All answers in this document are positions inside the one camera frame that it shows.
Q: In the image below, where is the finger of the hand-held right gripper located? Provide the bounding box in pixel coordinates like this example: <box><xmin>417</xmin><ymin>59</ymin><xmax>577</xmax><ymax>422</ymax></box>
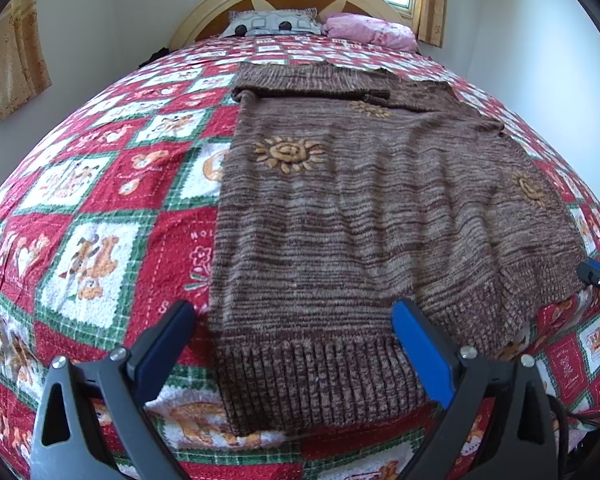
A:
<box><xmin>576</xmin><ymin>259</ymin><xmax>600</xmax><ymax>306</ymax></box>

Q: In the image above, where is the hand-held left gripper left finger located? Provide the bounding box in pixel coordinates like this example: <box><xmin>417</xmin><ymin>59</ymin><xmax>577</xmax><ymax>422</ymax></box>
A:
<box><xmin>30</xmin><ymin>300</ymin><xmax>198</xmax><ymax>480</ymax></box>

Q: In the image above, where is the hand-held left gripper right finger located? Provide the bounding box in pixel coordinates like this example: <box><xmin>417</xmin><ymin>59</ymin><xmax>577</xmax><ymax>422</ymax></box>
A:
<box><xmin>391</xmin><ymin>300</ymin><xmax>561</xmax><ymax>480</ymax></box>

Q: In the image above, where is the brown knit sweater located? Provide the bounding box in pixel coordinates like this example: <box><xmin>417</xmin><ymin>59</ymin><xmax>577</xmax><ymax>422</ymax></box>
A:
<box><xmin>207</xmin><ymin>60</ymin><xmax>588</xmax><ymax>436</ymax></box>

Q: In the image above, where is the red checked printed blanket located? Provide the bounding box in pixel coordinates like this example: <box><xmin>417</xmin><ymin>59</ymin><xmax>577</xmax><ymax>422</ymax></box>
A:
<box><xmin>0</xmin><ymin>35</ymin><xmax>600</xmax><ymax>480</ymax></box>

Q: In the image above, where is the dark cloth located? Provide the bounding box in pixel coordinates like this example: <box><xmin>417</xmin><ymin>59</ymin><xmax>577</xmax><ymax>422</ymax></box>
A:
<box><xmin>139</xmin><ymin>46</ymin><xmax>170</xmax><ymax>67</ymax></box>

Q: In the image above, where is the narrow yellow curtain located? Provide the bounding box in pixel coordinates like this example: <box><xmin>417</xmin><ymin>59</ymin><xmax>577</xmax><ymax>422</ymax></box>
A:
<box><xmin>412</xmin><ymin>0</ymin><xmax>448</xmax><ymax>48</ymax></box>

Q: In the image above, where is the pink pillow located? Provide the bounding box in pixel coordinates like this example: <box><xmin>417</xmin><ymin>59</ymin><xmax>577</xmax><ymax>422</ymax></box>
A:
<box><xmin>322</xmin><ymin>12</ymin><xmax>418</xmax><ymax>53</ymax></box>

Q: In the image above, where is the long yellow curtain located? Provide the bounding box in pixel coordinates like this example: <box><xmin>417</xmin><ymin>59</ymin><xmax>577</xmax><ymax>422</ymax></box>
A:
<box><xmin>0</xmin><ymin>0</ymin><xmax>53</xmax><ymax>121</ymax></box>

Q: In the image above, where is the grey patterned pillow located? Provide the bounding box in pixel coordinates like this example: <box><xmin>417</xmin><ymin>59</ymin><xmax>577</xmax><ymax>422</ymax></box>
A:
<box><xmin>220</xmin><ymin>7</ymin><xmax>323</xmax><ymax>37</ymax></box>

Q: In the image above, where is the cream arched bed headboard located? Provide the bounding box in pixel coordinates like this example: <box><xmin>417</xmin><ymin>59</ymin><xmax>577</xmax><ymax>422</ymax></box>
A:
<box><xmin>167</xmin><ymin>0</ymin><xmax>413</xmax><ymax>51</ymax></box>

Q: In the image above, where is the black cable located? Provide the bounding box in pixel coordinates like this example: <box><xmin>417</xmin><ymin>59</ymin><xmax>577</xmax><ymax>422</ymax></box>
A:
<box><xmin>547</xmin><ymin>394</ymin><xmax>600</xmax><ymax>480</ymax></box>

